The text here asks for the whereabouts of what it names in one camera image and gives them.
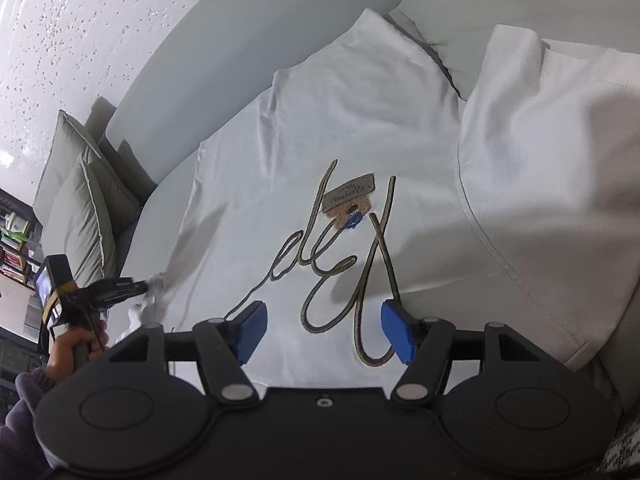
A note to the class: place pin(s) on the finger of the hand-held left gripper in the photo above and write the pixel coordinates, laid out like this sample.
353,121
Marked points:
117,294

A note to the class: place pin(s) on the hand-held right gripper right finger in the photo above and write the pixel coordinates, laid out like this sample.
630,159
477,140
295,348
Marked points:
397,332

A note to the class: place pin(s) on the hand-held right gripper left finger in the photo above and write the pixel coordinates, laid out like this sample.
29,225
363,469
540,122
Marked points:
251,332

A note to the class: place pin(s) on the white T-shirt with gold script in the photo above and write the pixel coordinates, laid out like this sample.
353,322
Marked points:
310,125

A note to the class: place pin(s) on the person's left forearm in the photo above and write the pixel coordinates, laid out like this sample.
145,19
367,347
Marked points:
22,420

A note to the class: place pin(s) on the person's left hand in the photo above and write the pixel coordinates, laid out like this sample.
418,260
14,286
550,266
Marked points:
62,355

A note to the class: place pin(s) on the cluttered bookshelf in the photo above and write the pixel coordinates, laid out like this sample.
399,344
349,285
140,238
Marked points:
15,250

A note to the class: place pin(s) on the grey throw pillow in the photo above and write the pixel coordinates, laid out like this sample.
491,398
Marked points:
75,220
67,145

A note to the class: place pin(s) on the speckled dark cloth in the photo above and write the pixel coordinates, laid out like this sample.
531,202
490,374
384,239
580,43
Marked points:
622,452

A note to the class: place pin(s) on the light grey sofa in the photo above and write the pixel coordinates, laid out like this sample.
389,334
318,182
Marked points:
225,35

